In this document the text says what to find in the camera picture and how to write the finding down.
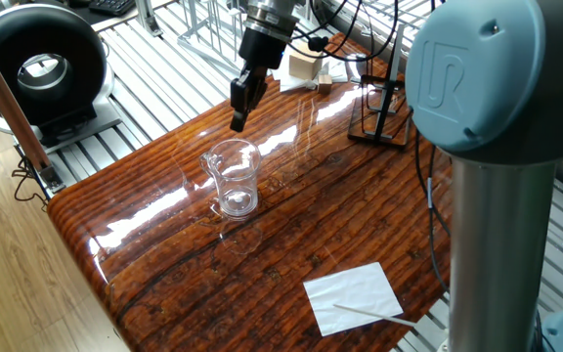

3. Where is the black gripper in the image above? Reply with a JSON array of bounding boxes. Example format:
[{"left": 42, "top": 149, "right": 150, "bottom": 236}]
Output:
[{"left": 229, "top": 26, "right": 288, "bottom": 134}]

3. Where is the black metal cup rack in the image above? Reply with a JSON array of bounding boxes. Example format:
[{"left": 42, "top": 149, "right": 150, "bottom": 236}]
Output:
[{"left": 347, "top": 23, "right": 414, "bottom": 150}]

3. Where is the large wooden block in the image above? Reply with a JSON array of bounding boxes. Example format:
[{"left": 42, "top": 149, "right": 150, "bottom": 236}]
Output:
[{"left": 288, "top": 41, "right": 325, "bottom": 81}]

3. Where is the white crumpled cloth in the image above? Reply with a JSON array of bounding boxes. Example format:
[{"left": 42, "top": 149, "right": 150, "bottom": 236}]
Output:
[{"left": 269, "top": 48, "right": 350, "bottom": 93}]

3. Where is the black keyboard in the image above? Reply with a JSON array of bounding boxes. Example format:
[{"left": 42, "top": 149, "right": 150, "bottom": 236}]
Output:
[{"left": 88, "top": 0, "right": 136, "bottom": 17}]

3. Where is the white paper sheet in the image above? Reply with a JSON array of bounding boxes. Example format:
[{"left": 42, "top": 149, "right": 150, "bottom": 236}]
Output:
[{"left": 302, "top": 261, "right": 405, "bottom": 337}]

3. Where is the clear plastic cup with handle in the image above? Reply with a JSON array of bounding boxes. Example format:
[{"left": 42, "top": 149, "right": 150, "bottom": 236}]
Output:
[{"left": 198, "top": 138, "right": 262, "bottom": 221}]

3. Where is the aluminium profile post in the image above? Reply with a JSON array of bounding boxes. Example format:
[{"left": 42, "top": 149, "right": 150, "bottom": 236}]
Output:
[{"left": 134, "top": 0, "right": 163, "bottom": 38}]

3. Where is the black cable bundle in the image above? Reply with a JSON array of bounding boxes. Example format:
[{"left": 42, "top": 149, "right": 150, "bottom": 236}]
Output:
[{"left": 288, "top": 0, "right": 454, "bottom": 294}]

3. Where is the black round duct fan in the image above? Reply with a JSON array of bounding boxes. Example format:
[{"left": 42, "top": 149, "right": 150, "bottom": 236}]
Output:
[{"left": 0, "top": 3, "right": 122, "bottom": 148}]

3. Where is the aluminium frame bar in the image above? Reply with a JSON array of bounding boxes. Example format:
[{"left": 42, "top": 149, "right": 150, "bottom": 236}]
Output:
[{"left": 0, "top": 22, "right": 66, "bottom": 195}]

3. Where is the thin black loose cable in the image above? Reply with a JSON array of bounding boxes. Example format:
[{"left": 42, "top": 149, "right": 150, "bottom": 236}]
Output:
[{"left": 11, "top": 154, "right": 51, "bottom": 212}]

